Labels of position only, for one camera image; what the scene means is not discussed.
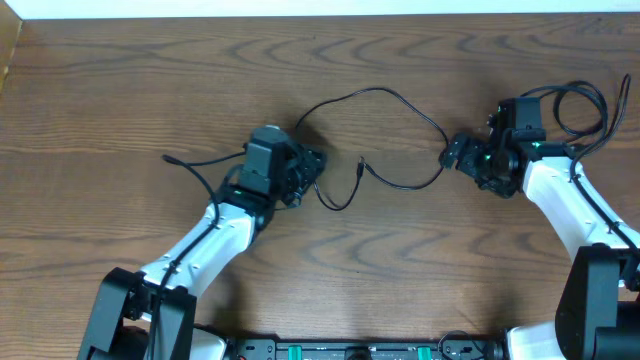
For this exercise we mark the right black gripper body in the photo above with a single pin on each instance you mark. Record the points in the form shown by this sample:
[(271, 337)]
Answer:
[(461, 153)]

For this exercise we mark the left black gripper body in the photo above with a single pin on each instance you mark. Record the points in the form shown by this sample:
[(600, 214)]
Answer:
[(310, 166)]

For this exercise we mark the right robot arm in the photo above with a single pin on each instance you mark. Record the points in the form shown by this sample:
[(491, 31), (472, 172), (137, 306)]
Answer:
[(590, 322)]

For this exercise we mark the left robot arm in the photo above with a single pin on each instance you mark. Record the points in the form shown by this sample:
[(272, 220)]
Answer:
[(150, 313)]

